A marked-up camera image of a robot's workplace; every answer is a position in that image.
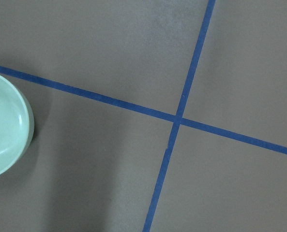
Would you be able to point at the green bowl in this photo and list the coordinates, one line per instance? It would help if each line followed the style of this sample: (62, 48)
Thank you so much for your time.
(16, 124)

